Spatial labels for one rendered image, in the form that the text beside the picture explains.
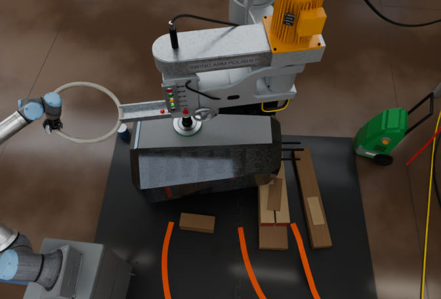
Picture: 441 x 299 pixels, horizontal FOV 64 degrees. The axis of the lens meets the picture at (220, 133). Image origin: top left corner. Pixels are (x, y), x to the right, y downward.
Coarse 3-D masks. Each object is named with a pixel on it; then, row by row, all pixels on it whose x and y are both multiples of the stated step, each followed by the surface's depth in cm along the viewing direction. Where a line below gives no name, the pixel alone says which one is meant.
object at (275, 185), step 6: (276, 180) 313; (282, 180) 314; (270, 186) 311; (276, 186) 311; (270, 192) 308; (276, 192) 308; (270, 198) 305; (276, 198) 305; (270, 204) 303; (276, 204) 303
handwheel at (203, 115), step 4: (204, 108) 226; (208, 108) 227; (196, 112) 227; (204, 112) 231; (208, 112) 230; (212, 112) 229; (192, 116) 231; (204, 116) 231; (212, 116) 234; (196, 120) 235; (200, 120) 236; (204, 120) 237; (208, 120) 237
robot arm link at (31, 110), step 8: (24, 104) 184; (32, 104) 179; (40, 104) 184; (16, 112) 179; (24, 112) 178; (32, 112) 180; (40, 112) 182; (8, 120) 177; (16, 120) 178; (24, 120) 179; (32, 120) 182; (0, 128) 175; (8, 128) 176; (16, 128) 178; (0, 136) 175; (8, 136) 177; (0, 144) 177
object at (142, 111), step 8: (128, 104) 245; (136, 104) 245; (144, 104) 247; (152, 104) 248; (160, 104) 250; (128, 112) 247; (136, 112) 247; (144, 112) 247; (152, 112) 248; (200, 112) 246; (120, 120) 240; (128, 120) 241; (136, 120) 243; (144, 120) 244
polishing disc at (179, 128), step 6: (174, 120) 267; (180, 120) 267; (192, 120) 267; (174, 126) 265; (180, 126) 265; (192, 126) 265; (198, 126) 265; (180, 132) 262; (186, 132) 262; (192, 132) 262
